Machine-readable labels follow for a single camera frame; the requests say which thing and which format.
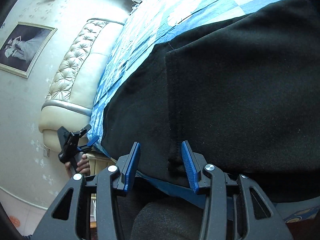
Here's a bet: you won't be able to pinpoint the black studded pants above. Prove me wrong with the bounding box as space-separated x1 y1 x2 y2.
101 0 319 202

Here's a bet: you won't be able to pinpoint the person's left hand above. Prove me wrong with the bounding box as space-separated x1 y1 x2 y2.
65 154 91 178

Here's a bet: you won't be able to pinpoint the cream bedside cabinet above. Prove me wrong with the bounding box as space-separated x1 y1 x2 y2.
86 152 116 175

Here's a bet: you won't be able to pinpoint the cream tufted leather headboard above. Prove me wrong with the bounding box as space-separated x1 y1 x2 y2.
39 18 124 152

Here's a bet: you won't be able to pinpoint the framed wedding photo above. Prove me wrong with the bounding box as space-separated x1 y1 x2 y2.
1 22 57 79

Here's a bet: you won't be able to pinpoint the blue patterned bed sheet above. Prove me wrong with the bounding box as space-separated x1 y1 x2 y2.
87 0 320 224

